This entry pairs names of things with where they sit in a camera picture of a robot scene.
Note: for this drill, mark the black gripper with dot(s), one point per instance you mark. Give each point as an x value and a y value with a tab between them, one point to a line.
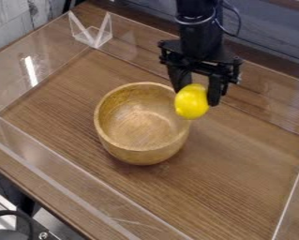
221	66

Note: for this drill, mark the yellow lemon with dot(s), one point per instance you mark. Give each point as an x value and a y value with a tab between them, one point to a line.
190	102

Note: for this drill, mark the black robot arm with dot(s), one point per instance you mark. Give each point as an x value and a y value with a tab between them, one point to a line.
198	52

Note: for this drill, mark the brown wooden bowl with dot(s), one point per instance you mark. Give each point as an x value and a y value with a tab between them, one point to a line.
137	124

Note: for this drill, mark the black metal table mount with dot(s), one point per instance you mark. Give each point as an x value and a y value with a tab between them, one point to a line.
50	228

